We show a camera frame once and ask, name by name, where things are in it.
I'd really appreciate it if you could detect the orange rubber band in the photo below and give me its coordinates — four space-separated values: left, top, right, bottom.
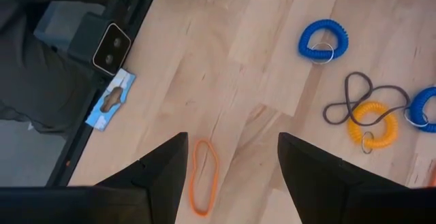
189 138 220 217

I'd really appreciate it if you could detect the dark purple rubber band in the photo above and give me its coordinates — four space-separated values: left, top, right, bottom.
322 71 411 127

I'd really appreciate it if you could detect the blue coil wrist keychain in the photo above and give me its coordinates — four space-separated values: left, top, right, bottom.
298 18 349 65
403 86 436 134

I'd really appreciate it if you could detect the black white-rimmed depth camera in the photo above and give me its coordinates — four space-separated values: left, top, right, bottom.
67 11 132 77

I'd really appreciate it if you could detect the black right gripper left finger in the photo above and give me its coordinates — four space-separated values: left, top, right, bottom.
0 131 189 224

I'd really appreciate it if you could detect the yellow coil wrist keychain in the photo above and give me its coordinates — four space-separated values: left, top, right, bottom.
346 101 399 155

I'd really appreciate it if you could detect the person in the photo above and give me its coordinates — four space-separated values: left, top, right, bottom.
0 0 151 136

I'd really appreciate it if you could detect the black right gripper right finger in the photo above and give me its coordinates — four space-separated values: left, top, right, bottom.
277 131 436 224

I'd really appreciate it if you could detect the black aluminium table frame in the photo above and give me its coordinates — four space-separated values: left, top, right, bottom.
46 0 164 188

